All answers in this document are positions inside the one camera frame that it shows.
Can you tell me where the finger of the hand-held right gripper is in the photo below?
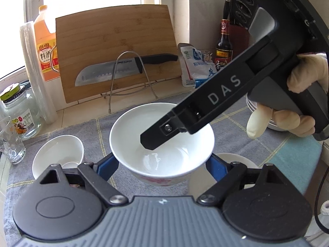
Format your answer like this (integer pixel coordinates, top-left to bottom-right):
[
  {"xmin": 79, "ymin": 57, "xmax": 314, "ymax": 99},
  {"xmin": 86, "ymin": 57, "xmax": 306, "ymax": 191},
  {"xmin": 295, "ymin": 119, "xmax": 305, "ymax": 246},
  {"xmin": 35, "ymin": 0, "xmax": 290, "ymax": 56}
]
[{"xmin": 140, "ymin": 112, "xmax": 193, "ymax": 151}]

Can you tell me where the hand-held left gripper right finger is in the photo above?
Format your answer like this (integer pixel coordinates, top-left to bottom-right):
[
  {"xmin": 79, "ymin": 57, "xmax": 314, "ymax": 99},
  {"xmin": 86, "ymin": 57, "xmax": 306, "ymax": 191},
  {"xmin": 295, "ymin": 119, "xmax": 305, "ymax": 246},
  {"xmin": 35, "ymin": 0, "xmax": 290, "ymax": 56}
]
[{"xmin": 197, "ymin": 154, "xmax": 282, "ymax": 207}]

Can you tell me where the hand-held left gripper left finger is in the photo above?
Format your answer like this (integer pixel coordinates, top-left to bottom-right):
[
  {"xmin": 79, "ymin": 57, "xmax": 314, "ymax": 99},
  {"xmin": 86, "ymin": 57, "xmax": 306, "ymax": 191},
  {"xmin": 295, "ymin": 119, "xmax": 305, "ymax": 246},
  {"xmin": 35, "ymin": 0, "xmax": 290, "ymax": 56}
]
[{"xmin": 38, "ymin": 153, "xmax": 127, "ymax": 207}]

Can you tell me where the person's right hand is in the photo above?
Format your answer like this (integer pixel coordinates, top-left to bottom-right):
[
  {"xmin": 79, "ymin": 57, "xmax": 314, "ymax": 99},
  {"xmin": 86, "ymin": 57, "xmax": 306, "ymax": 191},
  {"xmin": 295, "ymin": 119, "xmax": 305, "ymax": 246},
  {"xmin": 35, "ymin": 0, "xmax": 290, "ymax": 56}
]
[{"xmin": 246, "ymin": 52, "xmax": 329, "ymax": 138}]

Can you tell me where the grey checked cloth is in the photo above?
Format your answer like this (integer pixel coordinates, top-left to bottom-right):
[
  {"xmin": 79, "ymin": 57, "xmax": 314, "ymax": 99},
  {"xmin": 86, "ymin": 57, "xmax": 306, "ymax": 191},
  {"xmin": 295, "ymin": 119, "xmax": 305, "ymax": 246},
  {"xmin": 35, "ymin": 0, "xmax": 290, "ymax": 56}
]
[{"xmin": 5, "ymin": 93, "xmax": 324, "ymax": 237}]

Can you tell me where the dark red utensil holder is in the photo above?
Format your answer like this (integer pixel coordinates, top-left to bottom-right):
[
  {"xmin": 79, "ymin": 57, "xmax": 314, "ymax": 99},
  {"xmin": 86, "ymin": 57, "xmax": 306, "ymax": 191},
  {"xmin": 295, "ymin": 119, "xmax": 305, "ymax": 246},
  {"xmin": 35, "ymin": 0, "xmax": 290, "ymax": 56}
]
[{"xmin": 230, "ymin": 23, "xmax": 251, "ymax": 57}]

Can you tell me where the dark soy sauce bottle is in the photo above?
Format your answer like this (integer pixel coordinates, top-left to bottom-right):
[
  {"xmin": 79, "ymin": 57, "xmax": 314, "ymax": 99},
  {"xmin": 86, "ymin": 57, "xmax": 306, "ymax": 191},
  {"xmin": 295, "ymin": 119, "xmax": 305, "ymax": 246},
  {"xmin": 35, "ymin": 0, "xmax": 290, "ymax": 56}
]
[{"xmin": 214, "ymin": 19, "xmax": 234, "ymax": 73}]

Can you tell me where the white and blue salt bag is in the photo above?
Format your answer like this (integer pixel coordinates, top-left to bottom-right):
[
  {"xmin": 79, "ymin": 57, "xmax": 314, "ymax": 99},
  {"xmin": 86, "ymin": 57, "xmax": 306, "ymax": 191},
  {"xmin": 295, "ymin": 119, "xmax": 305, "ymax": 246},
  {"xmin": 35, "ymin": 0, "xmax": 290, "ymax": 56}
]
[{"xmin": 178, "ymin": 43, "xmax": 219, "ymax": 89}]

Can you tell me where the glass jar with dark lid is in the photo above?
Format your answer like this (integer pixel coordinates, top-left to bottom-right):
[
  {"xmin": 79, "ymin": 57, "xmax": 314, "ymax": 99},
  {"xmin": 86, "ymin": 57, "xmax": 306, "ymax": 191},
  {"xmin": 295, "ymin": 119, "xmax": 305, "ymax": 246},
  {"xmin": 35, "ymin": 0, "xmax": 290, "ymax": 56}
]
[{"xmin": 0, "ymin": 83, "xmax": 42, "ymax": 141}]

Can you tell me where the clear drinking glass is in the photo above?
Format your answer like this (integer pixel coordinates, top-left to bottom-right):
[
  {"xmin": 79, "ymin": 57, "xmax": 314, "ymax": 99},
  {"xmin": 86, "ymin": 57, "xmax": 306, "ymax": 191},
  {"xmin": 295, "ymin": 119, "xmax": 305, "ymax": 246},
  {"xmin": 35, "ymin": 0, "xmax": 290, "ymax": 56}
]
[{"xmin": 0, "ymin": 116, "xmax": 26, "ymax": 164}]

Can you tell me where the wooden cutting board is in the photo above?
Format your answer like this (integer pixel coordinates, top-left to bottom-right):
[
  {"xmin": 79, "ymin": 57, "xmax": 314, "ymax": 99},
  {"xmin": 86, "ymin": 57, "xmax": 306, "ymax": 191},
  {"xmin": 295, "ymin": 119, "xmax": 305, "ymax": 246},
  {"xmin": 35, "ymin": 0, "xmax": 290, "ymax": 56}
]
[{"xmin": 55, "ymin": 4, "xmax": 182, "ymax": 104}]

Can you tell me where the clear plastic wrap roll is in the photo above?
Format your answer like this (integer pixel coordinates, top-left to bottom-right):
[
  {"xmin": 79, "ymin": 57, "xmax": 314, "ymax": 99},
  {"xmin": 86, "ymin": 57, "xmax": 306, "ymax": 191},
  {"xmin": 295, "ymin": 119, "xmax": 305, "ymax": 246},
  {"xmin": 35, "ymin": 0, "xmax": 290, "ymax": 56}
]
[{"xmin": 19, "ymin": 22, "xmax": 58, "ymax": 123}]

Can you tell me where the orange cooking wine bottle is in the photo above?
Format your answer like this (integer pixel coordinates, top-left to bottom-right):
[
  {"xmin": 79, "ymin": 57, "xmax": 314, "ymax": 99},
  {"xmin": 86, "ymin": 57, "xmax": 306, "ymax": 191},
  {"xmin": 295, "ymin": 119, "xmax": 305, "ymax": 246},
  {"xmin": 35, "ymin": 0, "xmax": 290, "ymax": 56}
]
[{"xmin": 34, "ymin": 5, "xmax": 61, "ymax": 83}]

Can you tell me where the metal wire rack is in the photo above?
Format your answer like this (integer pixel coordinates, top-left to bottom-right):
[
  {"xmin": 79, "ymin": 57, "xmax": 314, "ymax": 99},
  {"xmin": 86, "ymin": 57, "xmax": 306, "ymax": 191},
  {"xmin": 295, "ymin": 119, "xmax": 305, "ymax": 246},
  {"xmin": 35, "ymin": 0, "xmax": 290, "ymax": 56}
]
[{"xmin": 101, "ymin": 51, "xmax": 158, "ymax": 114}]

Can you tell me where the kitchen knife with black handle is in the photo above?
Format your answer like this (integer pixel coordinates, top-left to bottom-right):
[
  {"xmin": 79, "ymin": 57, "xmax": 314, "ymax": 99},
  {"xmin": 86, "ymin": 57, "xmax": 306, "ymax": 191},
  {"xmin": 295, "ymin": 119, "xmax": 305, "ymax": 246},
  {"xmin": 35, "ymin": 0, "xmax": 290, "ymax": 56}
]
[{"xmin": 74, "ymin": 54, "xmax": 178, "ymax": 87}]

